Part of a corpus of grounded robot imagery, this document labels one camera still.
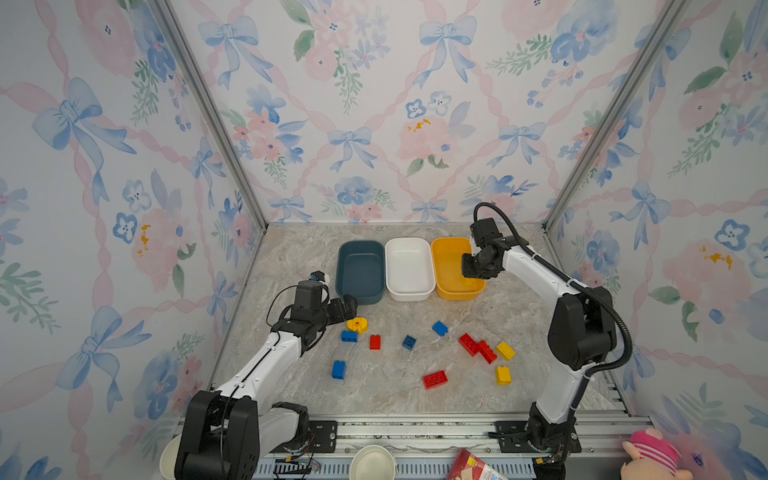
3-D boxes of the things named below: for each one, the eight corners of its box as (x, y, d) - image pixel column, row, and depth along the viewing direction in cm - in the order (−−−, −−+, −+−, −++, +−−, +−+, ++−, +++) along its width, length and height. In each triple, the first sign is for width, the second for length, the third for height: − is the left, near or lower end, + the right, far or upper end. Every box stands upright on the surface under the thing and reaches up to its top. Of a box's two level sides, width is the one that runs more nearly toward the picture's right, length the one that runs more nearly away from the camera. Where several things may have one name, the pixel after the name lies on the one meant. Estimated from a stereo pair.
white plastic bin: (385, 302, 101) (385, 292, 96) (385, 248, 116) (385, 237, 111) (434, 302, 101) (437, 292, 96) (428, 248, 116) (430, 237, 111)
